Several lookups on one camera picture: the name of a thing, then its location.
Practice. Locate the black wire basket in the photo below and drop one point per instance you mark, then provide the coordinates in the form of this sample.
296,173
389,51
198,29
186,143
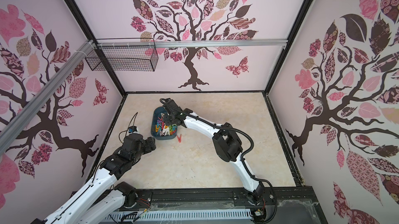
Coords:
123,54

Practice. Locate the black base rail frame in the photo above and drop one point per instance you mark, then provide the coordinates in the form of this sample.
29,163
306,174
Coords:
281,205

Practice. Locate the dark teal storage box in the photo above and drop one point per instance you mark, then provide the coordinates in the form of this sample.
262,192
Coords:
159,129

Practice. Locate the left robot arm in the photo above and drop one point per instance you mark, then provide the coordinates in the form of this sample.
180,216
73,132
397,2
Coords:
82,206

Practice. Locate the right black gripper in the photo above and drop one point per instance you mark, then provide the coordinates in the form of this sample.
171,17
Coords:
170,119

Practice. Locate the left aluminium rail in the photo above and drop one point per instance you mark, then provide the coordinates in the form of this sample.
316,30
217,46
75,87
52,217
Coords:
16,126

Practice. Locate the back aluminium rail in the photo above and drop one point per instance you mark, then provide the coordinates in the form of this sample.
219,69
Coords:
194,44

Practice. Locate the aluminium rail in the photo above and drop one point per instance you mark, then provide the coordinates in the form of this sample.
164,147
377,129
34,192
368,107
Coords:
16,126
194,44

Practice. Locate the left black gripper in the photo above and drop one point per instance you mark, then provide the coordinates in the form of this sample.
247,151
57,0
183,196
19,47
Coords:
149,144

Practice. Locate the white slotted cable duct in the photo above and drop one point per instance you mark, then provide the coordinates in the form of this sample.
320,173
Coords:
198,216

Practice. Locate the red clothespin near box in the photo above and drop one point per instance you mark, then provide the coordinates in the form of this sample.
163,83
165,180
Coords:
179,137

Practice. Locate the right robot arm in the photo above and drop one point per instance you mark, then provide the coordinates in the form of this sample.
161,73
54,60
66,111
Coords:
231,145

